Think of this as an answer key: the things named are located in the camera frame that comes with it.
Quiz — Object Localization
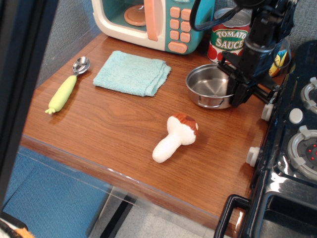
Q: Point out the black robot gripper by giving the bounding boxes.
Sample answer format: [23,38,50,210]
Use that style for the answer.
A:
[218,14,281,107]

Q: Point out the small stainless steel pot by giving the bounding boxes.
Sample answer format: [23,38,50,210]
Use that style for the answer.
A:
[186,63,233,110]

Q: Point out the tomato sauce can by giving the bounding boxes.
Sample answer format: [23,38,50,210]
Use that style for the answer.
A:
[207,10,251,62]

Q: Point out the pineapple slices can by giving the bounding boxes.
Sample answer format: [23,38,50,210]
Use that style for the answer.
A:
[269,39,291,77]

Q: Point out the plush toy mushroom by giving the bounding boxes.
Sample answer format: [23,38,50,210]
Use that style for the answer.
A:
[152,113,199,163]

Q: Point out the teal toy microwave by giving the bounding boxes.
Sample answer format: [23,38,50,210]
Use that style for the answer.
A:
[92,0,205,55]

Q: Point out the teal folded cloth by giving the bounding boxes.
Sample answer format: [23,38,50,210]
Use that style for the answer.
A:
[93,51,171,97]

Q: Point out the black toy stove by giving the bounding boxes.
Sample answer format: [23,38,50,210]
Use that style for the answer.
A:
[214,40,317,238]

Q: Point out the orange microwave turntable plate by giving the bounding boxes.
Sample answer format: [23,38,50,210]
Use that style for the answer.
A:
[124,4,146,26]

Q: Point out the orange fuzzy object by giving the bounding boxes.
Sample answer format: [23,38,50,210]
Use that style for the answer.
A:
[12,228,35,238]

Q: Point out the spoon with green handle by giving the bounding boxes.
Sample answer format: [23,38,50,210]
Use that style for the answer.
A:
[45,57,90,115]

